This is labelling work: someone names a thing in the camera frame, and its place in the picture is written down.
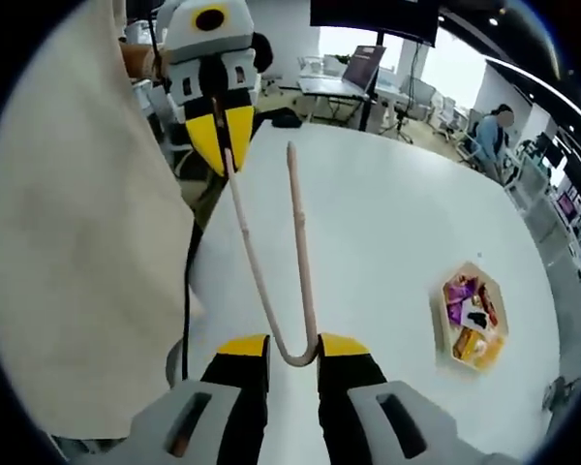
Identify gold purple-label food bar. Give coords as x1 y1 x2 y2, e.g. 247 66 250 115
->
446 280 479 325

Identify yellow candy wrapper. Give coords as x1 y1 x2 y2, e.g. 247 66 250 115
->
452 326 505 365

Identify small black object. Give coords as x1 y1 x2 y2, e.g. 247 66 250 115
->
269 112 305 130

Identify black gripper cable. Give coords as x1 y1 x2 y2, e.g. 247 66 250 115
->
147 0 171 96
180 223 199 387

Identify dark red food bar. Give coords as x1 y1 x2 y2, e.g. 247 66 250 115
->
478 284 504 333

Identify black hanging display screen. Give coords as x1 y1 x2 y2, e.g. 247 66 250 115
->
309 0 441 48

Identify large monitor on stand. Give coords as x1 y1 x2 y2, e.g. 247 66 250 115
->
341 44 388 135

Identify grey crumpled object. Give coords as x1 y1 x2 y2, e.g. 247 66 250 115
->
543 375 581 417

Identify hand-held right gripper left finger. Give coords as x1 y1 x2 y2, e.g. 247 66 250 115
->
130 332 272 465

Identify pink food tongs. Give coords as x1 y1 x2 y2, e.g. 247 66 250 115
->
211 94 320 369

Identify person in beige clothing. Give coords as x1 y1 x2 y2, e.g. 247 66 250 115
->
0 0 207 440

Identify white desk black legs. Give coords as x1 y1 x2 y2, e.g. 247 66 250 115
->
297 76 369 133

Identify cream hexagonal container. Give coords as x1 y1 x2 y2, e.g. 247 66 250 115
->
434 261 510 375

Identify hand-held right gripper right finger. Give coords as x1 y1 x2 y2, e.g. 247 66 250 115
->
317 331 475 465

